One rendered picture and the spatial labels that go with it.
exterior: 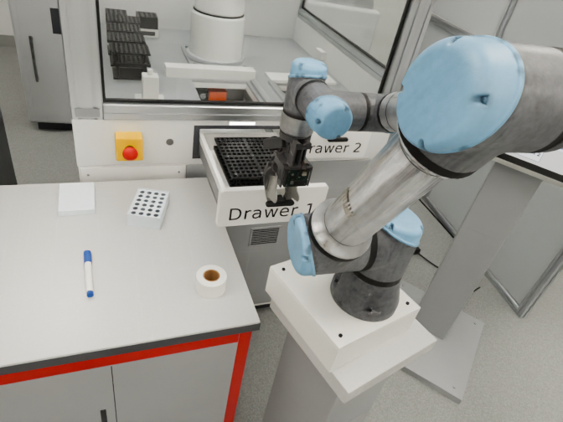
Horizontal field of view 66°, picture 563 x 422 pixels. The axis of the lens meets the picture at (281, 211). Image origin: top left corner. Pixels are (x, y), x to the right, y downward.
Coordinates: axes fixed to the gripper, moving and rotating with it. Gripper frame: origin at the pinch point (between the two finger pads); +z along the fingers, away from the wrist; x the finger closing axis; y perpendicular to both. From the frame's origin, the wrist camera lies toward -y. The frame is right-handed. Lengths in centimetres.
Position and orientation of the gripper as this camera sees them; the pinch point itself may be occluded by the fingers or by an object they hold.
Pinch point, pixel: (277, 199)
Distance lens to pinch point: 108.6
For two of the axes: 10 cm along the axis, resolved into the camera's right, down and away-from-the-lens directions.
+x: 9.3, -0.7, 3.6
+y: 3.3, 6.1, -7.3
